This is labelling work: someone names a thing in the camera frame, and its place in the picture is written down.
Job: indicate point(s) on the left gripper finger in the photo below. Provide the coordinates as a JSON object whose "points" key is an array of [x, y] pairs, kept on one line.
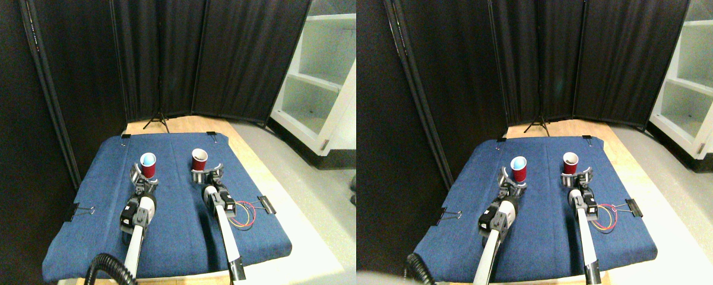
{"points": [[522, 188], [153, 184], [504, 179], [135, 176]]}

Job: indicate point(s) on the black curtain stand foot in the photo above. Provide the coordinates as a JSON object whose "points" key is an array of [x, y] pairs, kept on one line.
{"points": [[538, 122], [158, 119]]}

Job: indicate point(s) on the dark blue cloth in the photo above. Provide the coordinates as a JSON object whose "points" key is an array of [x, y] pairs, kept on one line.
{"points": [[546, 249], [178, 243]]}

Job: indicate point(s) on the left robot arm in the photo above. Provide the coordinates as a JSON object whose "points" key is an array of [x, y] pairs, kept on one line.
{"points": [[488, 255], [133, 249]]}

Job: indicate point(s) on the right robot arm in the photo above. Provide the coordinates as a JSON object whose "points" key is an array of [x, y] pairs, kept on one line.
{"points": [[589, 249], [228, 243]]}

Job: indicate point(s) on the white shelf unit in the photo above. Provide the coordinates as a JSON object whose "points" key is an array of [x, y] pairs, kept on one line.
{"points": [[691, 88], [314, 84]]}

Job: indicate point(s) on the black curtain stand pole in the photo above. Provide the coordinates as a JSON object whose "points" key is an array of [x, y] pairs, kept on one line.
{"points": [[52, 92], [420, 92]]}

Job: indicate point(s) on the red cup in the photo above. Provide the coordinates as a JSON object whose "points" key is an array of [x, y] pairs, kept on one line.
{"points": [[148, 172], [519, 177], [570, 169], [200, 166]]}

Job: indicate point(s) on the blue ball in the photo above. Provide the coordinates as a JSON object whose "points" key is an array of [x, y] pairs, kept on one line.
{"points": [[518, 164], [148, 160]]}

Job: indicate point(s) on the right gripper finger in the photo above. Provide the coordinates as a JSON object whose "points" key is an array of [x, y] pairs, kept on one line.
{"points": [[567, 179], [218, 171], [197, 176], [587, 174]]}

